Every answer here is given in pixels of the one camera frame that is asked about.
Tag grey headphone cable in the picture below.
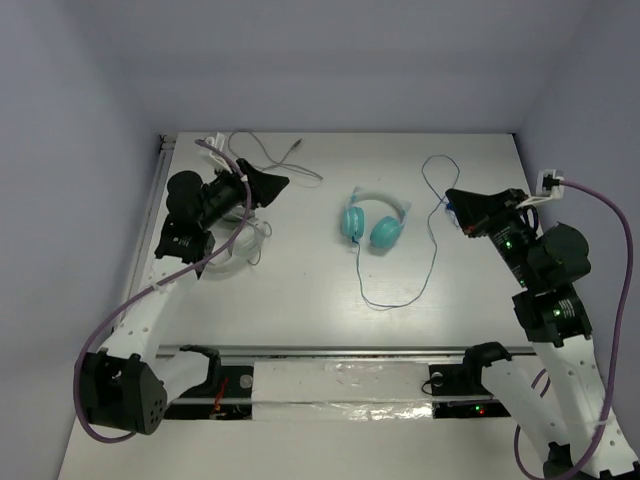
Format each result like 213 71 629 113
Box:
228 131 324 190

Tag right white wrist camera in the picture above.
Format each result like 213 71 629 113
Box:
517 169 564 209

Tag white foil-taped panel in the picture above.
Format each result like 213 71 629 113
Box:
251 360 433 421

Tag left side aluminium rail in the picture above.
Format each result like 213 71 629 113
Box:
122 133 178 300

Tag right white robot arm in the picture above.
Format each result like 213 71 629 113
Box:
430 179 639 479

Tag teal cat-ear headphones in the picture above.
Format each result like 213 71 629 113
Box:
340 185 413 256

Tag aluminium rail with bases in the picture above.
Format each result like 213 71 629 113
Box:
164 350 509 421

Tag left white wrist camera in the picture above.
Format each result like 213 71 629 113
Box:
194 133 249 184

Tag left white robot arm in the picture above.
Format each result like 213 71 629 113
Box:
73 159 290 444

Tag blue headphone cable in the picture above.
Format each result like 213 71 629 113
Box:
349 154 461 310

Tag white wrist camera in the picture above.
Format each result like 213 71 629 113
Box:
194 133 249 184
517 169 564 209

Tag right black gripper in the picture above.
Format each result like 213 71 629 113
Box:
446 187 540 288

